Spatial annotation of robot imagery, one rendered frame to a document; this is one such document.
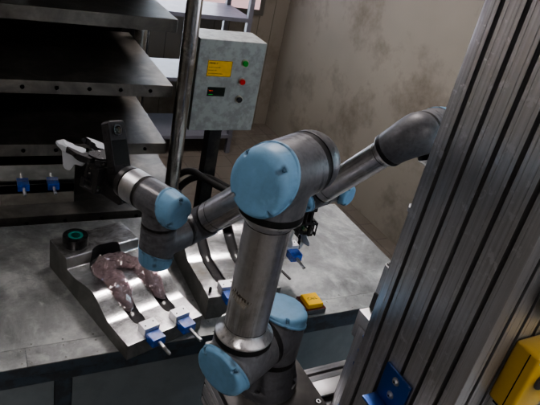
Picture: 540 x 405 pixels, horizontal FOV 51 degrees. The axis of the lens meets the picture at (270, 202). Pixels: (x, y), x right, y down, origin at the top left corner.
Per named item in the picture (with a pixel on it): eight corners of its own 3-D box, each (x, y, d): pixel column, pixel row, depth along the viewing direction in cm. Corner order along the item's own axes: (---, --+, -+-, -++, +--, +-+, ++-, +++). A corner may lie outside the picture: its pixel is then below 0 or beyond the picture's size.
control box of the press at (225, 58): (218, 314, 307) (271, 45, 237) (164, 323, 293) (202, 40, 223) (204, 289, 323) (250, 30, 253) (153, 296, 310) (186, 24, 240)
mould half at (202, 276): (276, 308, 195) (284, 276, 189) (205, 319, 183) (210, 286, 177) (223, 228, 233) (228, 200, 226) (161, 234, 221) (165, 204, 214)
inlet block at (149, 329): (176, 357, 163) (178, 344, 160) (161, 365, 159) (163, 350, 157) (151, 330, 170) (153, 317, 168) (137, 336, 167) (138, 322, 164)
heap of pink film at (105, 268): (171, 296, 181) (174, 276, 177) (121, 315, 169) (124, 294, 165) (129, 253, 196) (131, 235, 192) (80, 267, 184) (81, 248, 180)
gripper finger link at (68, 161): (45, 163, 127) (79, 177, 125) (48, 138, 125) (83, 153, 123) (54, 160, 130) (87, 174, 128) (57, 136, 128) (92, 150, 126)
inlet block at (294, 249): (308, 273, 199) (312, 261, 196) (296, 275, 196) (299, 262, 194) (292, 251, 208) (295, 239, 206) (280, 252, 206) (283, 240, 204)
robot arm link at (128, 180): (132, 177, 115) (161, 173, 122) (118, 169, 117) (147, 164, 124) (126, 210, 118) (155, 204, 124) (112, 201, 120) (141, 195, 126)
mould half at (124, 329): (199, 328, 179) (204, 301, 174) (126, 360, 162) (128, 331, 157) (118, 247, 208) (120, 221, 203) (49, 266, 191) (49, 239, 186)
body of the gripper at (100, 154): (76, 184, 126) (112, 207, 120) (82, 148, 123) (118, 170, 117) (104, 179, 132) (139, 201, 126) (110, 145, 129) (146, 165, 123)
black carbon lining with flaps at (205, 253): (256, 283, 194) (262, 260, 189) (212, 289, 186) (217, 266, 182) (220, 227, 220) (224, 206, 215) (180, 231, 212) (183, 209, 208)
